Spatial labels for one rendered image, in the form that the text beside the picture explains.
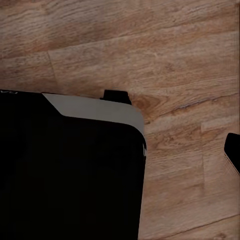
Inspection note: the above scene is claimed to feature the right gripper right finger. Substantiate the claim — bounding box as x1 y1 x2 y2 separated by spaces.
224 133 240 173

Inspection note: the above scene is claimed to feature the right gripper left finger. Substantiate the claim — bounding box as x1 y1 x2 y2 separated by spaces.
0 133 26 193

